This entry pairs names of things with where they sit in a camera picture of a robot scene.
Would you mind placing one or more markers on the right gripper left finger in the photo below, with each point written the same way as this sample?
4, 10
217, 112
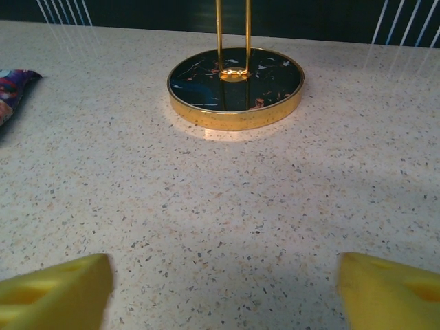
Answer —
51, 299

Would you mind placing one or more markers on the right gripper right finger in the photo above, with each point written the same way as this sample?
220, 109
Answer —
388, 299

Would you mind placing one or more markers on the purple candy bag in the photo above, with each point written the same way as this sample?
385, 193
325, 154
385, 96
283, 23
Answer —
10, 89

